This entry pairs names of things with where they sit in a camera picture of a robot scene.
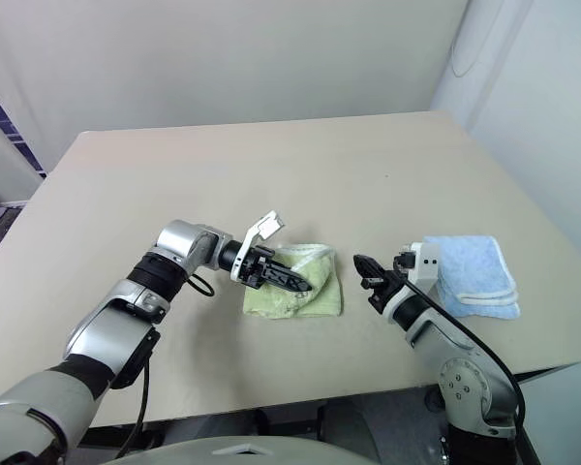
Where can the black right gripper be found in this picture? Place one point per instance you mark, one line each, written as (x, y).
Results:
(383, 290)

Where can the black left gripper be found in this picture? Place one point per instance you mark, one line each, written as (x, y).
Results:
(253, 269)

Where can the green towel with white trim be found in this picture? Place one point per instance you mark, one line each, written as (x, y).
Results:
(319, 300)

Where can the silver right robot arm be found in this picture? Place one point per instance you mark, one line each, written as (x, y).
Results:
(445, 349)

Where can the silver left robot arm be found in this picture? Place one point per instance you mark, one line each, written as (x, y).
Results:
(126, 315)

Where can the folded light blue towel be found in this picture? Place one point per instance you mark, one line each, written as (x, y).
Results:
(474, 271)

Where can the grey robot torso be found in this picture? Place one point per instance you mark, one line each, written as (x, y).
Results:
(198, 450)

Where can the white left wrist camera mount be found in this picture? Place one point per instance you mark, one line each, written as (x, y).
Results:
(252, 237)

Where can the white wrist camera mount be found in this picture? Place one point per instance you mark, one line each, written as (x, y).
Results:
(252, 237)
(423, 266)

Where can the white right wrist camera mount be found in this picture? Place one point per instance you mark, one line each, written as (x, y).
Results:
(423, 266)

